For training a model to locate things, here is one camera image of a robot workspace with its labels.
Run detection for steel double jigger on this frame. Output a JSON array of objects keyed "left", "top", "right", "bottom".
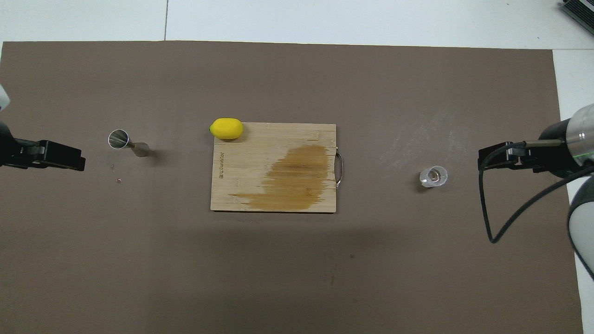
[{"left": 108, "top": 129, "right": 150, "bottom": 158}]

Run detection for metal cutting board handle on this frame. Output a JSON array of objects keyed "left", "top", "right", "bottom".
[{"left": 334, "top": 146, "right": 344, "bottom": 188}]

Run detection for yellow lemon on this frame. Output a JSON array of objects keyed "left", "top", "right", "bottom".
[{"left": 209, "top": 118, "right": 244, "bottom": 140}]

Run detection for bamboo cutting board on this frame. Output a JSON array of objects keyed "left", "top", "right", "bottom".
[{"left": 210, "top": 122, "right": 337, "bottom": 213}]

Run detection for grey ribbed device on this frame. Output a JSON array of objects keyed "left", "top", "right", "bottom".
[{"left": 559, "top": 0, "right": 594, "bottom": 23}]

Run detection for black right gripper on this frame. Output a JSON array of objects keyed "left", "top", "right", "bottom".
[{"left": 478, "top": 120, "right": 581, "bottom": 179}]

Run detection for small clear glass cup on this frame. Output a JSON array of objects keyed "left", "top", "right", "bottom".
[{"left": 420, "top": 166, "right": 448, "bottom": 188}]

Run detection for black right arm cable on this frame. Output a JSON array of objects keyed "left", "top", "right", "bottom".
[{"left": 479, "top": 139, "right": 594, "bottom": 244}]

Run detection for brown table mat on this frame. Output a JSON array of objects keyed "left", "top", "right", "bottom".
[{"left": 0, "top": 41, "right": 584, "bottom": 334}]

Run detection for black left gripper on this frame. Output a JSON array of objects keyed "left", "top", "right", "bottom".
[{"left": 0, "top": 122, "right": 86, "bottom": 171}]

